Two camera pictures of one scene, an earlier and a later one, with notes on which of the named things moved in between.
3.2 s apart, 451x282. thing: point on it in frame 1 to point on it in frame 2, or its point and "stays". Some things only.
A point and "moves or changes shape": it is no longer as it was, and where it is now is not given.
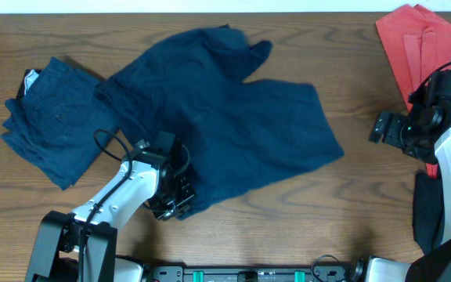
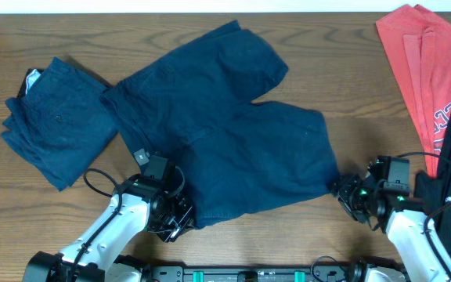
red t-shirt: [418, 40] stays
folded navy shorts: [58, 124] stays
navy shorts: [228, 134] moves or changes shape
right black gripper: [391, 135] to [344, 186]
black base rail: [317, 273] stays
